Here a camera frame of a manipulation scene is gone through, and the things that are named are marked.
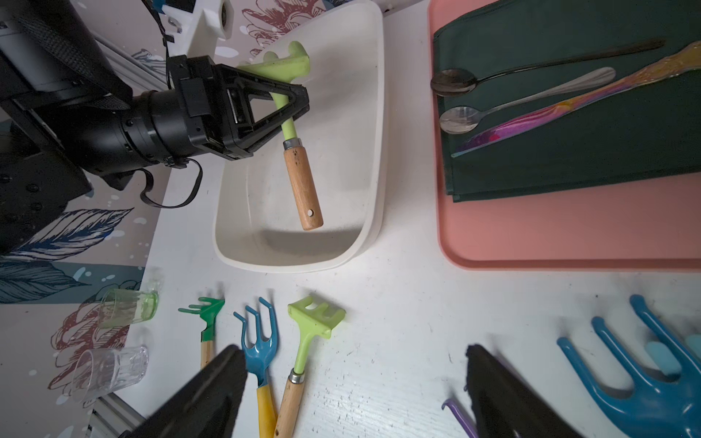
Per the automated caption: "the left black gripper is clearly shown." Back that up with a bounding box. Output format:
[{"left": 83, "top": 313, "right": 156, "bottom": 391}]
[{"left": 166, "top": 56, "right": 310, "bottom": 161}]

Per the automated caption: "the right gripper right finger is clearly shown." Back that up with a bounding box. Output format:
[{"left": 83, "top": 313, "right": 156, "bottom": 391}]
[{"left": 467, "top": 344, "right": 580, "bottom": 437}]

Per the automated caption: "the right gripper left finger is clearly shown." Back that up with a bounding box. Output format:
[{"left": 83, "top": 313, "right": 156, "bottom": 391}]
[{"left": 120, "top": 345, "right": 248, "bottom": 438}]

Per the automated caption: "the purple fork pink handle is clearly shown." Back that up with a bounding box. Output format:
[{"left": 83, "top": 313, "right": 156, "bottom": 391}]
[{"left": 441, "top": 398, "right": 478, "bottom": 438}]

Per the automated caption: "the light green rake wooden handle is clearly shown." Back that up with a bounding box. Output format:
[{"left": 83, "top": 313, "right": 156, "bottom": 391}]
[{"left": 274, "top": 296, "right": 346, "bottom": 438}]

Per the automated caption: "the blue fork yellow handle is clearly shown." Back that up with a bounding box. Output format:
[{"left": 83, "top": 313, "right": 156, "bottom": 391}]
[
  {"left": 234, "top": 297, "right": 279, "bottom": 437},
  {"left": 557, "top": 295, "right": 700, "bottom": 437}
]

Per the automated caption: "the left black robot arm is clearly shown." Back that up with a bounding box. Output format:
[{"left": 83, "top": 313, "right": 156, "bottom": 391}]
[{"left": 1, "top": 1, "right": 310, "bottom": 257}]

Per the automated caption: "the dark green small rake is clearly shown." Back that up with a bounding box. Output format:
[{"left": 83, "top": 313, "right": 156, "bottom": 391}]
[{"left": 178, "top": 297, "right": 226, "bottom": 369}]

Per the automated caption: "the white storage box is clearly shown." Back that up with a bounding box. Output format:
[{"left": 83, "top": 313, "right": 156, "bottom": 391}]
[{"left": 214, "top": 1, "right": 385, "bottom": 274}]

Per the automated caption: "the clear plastic cup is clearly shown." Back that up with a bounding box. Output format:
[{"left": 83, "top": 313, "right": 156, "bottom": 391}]
[{"left": 70, "top": 346, "right": 149, "bottom": 403}]

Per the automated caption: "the green plastic cup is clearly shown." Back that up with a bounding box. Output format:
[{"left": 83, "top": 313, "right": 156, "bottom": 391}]
[{"left": 99, "top": 289, "right": 159, "bottom": 329}]

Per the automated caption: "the light blue fork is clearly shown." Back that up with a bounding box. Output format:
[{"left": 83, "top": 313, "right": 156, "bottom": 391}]
[{"left": 646, "top": 334, "right": 701, "bottom": 378}]

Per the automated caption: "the black spoon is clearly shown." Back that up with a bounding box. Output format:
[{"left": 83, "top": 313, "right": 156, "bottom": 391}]
[{"left": 430, "top": 38, "right": 667, "bottom": 97}]

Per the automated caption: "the silver spoon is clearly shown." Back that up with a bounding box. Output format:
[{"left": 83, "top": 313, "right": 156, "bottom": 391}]
[{"left": 439, "top": 67, "right": 616, "bottom": 134}]

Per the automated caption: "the pink tray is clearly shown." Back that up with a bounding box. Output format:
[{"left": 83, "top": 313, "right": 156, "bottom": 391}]
[{"left": 428, "top": 1, "right": 700, "bottom": 270}]

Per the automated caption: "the dark green cloth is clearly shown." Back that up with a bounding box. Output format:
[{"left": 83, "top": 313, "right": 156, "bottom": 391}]
[{"left": 433, "top": 1, "right": 700, "bottom": 202}]

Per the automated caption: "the iridescent knife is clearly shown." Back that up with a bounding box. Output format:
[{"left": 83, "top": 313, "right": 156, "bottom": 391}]
[{"left": 451, "top": 41, "right": 700, "bottom": 158}]

